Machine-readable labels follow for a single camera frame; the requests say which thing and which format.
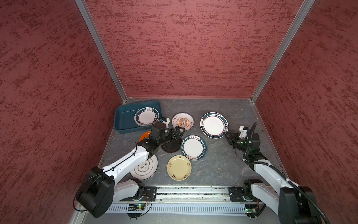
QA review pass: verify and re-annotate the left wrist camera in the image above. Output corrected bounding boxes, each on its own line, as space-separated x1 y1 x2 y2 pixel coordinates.
161 117 170 128

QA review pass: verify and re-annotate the left aluminium corner post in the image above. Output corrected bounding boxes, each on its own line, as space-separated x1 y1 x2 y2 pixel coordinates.
75 0 127 104

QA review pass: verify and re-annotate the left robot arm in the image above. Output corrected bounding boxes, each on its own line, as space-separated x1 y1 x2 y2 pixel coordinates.
73 121 186 218

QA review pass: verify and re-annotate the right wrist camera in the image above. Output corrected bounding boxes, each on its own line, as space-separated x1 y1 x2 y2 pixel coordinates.
239 126 249 140

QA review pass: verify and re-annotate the aluminium corner post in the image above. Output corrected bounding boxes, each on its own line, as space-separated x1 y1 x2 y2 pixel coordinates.
251 0 315 103
75 0 127 104

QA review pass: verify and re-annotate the left circuit board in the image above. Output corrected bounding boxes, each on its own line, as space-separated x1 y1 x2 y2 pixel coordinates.
128 204 145 212

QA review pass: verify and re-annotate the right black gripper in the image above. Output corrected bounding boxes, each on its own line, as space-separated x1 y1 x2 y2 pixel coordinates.
223 131 250 153

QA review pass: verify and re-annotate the right aluminium corner post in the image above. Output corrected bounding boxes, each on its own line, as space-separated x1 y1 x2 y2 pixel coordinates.
251 0 315 103

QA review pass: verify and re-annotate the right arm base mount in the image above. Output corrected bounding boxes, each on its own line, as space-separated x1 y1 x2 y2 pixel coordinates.
228 186 257 202

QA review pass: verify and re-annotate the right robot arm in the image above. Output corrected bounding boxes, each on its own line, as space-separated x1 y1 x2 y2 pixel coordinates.
225 131 330 224

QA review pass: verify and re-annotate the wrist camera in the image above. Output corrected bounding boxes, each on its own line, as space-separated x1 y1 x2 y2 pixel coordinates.
161 117 170 128
239 126 249 140

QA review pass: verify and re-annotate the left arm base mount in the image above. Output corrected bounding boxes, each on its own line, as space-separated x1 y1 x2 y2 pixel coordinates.
130 186 158 202

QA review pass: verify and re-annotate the small green rimmed plate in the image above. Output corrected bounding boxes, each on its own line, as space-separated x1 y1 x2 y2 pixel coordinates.
200 112 229 139

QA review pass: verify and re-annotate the green lettered rim plate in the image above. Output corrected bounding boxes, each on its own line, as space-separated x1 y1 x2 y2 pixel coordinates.
180 135 208 161

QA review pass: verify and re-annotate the teal plastic bin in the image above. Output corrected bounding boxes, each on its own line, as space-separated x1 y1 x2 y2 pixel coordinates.
114 100 162 134

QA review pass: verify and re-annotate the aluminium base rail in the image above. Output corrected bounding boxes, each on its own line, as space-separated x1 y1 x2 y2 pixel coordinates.
81 184 304 203

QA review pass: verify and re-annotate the orange sunburst pattern plate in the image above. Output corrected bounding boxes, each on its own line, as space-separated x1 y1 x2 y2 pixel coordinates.
172 113 194 131

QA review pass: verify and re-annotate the circuit board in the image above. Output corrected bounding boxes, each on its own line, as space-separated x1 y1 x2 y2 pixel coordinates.
128 204 145 212
245 204 257 214

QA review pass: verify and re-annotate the pale yellow plate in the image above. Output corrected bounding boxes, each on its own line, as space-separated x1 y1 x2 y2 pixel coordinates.
167 155 192 181

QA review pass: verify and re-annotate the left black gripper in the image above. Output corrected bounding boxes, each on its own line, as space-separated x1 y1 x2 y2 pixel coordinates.
158 126 186 146

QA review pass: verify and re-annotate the white plate black flower outline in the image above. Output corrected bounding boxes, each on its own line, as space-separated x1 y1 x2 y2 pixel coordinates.
130 155 158 180

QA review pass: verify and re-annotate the large green red rimmed plate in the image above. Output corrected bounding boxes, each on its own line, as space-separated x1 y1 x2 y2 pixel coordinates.
134 107 159 127

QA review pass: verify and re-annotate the right circuit board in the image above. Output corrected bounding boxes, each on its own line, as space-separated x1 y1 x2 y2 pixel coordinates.
245 204 257 214

